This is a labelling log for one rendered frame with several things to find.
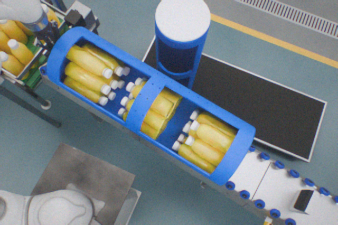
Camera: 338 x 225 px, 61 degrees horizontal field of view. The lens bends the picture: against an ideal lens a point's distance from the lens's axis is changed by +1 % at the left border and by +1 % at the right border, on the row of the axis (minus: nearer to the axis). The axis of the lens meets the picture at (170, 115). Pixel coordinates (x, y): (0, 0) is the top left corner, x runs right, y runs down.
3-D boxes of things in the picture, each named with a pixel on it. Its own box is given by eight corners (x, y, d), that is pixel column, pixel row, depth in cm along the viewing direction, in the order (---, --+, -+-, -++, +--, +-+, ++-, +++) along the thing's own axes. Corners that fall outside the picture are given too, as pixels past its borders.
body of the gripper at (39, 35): (35, 8, 104) (45, 22, 113) (20, 25, 102) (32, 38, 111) (52, 17, 103) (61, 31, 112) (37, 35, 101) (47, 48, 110)
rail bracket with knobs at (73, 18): (77, 38, 152) (72, 27, 142) (66, 31, 153) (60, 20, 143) (88, 25, 155) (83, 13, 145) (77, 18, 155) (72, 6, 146)
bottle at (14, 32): (17, 48, 150) (-3, 28, 132) (13, 37, 151) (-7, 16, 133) (30, 43, 150) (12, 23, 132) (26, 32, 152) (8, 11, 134)
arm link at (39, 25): (10, 15, 96) (18, 25, 102) (31, 28, 95) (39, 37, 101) (27, -4, 98) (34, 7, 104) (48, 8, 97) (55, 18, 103)
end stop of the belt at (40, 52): (20, 80, 140) (18, 77, 137) (19, 79, 140) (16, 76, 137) (70, 20, 149) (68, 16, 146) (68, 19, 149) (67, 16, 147)
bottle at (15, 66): (22, 64, 147) (3, 47, 129) (33, 72, 146) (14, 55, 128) (12, 74, 146) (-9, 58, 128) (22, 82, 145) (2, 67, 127)
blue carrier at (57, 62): (214, 188, 129) (231, 184, 101) (58, 91, 138) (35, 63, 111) (242, 136, 137) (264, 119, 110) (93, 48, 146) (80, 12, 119)
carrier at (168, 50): (154, 68, 230) (160, 101, 223) (150, -3, 146) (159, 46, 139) (188, 63, 232) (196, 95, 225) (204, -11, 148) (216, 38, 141)
